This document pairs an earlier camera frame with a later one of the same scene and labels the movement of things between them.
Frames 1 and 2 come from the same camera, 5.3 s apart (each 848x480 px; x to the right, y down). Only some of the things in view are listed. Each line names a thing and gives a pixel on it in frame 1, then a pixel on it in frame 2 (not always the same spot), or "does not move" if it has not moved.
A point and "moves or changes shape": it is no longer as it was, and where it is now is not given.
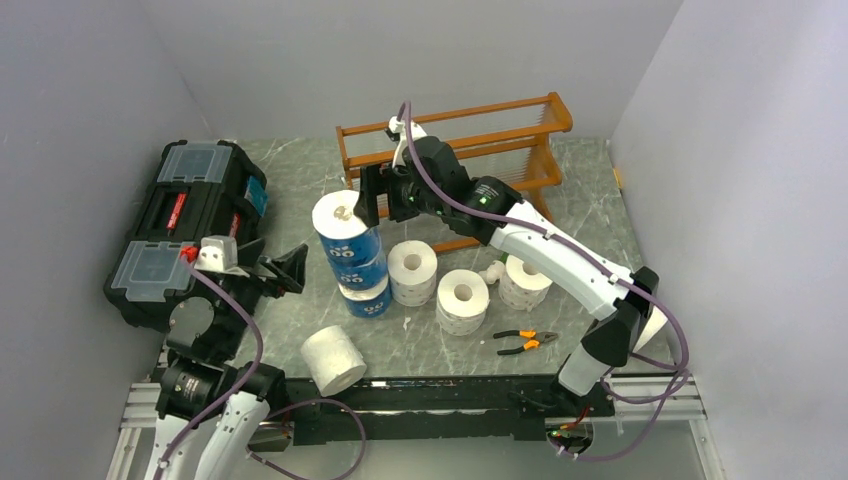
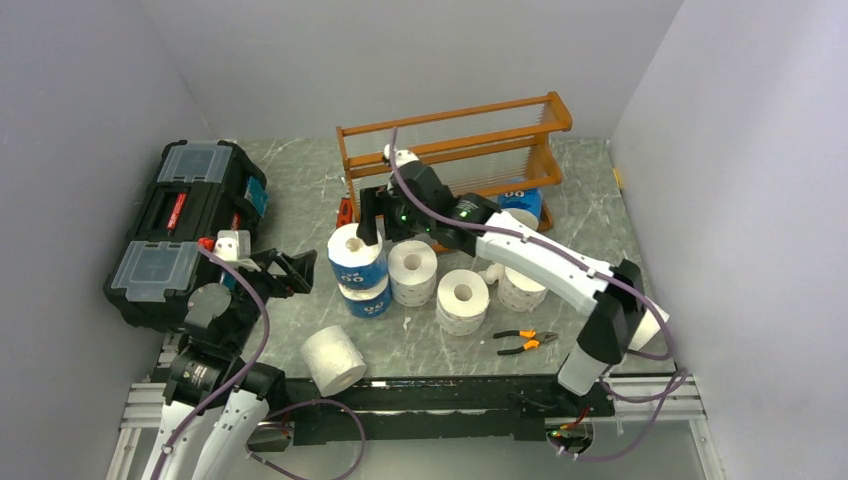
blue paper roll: x=345 y=238 moves or changes shape
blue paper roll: x=368 y=302 does not move
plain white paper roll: x=333 y=360 does not move
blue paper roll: x=361 y=277 does not move
